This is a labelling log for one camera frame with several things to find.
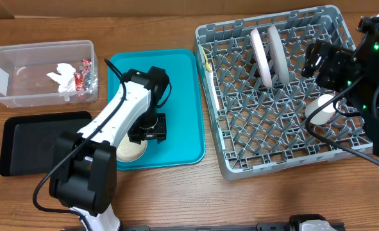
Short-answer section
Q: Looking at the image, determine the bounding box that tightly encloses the white plastic cup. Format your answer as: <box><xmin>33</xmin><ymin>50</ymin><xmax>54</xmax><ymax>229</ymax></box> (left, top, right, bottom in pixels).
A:
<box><xmin>305</xmin><ymin>94</ymin><xmax>335</xmax><ymax>125</ymax></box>

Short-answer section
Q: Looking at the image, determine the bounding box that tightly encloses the grey deep plate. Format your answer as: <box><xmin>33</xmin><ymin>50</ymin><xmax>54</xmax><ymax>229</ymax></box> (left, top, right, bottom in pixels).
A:
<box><xmin>267</xmin><ymin>25</ymin><xmax>290</xmax><ymax>85</ymax></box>

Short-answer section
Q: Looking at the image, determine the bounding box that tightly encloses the white plastic fork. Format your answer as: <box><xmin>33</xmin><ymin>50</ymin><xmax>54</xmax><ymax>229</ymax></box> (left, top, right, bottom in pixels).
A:
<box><xmin>208</xmin><ymin>71</ymin><xmax>221</xmax><ymax>110</ymax></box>

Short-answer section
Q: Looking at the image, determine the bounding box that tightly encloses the white plate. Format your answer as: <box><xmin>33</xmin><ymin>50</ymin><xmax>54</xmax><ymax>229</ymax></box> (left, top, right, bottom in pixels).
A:
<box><xmin>249</xmin><ymin>28</ymin><xmax>272</xmax><ymax>87</ymax></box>

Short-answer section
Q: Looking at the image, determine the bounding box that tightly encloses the yellow plastic spoon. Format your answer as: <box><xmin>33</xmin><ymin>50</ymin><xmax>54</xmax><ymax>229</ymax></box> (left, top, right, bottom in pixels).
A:
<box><xmin>202</xmin><ymin>48</ymin><xmax>213</xmax><ymax>73</ymax></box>

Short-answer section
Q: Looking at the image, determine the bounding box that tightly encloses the small red sauce packet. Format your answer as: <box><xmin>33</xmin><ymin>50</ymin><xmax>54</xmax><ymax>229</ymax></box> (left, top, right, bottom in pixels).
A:
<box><xmin>74</xmin><ymin>73</ymin><xmax>85</xmax><ymax>91</ymax></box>

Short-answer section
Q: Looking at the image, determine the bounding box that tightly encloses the grey dishwasher rack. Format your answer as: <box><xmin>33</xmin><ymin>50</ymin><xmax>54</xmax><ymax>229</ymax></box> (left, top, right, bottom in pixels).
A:
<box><xmin>195</xmin><ymin>5</ymin><xmax>373</xmax><ymax>180</ymax></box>

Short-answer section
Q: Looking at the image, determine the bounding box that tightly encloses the foil wrapper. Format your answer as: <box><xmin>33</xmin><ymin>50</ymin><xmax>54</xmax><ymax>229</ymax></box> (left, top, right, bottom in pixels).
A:
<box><xmin>81</xmin><ymin>58</ymin><xmax>97</xmax><ymax>90</ymax></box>

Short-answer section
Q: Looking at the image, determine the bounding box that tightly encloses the white napkin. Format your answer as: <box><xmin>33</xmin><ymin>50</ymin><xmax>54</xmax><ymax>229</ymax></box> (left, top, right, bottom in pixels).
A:
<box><xmin>47</xmin><ymin>63</ymin><xmax>76</xmax><ymax>93</ymax></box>

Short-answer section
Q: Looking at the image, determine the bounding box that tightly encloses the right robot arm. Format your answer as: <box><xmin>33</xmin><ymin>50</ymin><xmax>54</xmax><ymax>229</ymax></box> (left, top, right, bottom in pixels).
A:
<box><xmin>301</xmin><ymin>15</ymin><xmax>379</xmax><ymax>168</ymax></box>

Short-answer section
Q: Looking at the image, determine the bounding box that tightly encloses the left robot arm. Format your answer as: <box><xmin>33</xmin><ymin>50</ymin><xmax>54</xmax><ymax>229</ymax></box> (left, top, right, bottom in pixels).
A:
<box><xmin>49</xmin><ymin>65</ymin><xmax>171</xmax><ymax>230</ymax></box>

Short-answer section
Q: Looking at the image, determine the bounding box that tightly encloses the grey bowl with rice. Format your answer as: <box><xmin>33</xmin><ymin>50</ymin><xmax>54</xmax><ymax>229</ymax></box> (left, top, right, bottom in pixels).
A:
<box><xmin>116</xmin><ymin>135</ymin><xmax>147</xmax><ymax>162</ymax></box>

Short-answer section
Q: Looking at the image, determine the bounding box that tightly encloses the teal serving tray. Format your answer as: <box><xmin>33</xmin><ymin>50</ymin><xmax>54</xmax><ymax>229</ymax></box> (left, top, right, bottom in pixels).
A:
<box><xmin>110</xmin><ymin>49</ymin><xmax>206</xmax><ymax>171</ymax></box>

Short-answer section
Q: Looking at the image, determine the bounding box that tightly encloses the black plastic tray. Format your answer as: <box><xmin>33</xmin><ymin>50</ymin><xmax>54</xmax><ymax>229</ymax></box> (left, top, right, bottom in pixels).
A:
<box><xmin>0</xmin><ymin>111</ymin><xmax>92</xmax><ymax>176</ymax></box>

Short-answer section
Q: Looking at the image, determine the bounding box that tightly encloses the clear plastic bin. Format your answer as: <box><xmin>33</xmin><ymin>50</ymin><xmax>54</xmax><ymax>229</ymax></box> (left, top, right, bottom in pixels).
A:
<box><xmin>0</xmin><ymin>40</ymin><xmax>99</xmax><ymax>108</ymax></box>

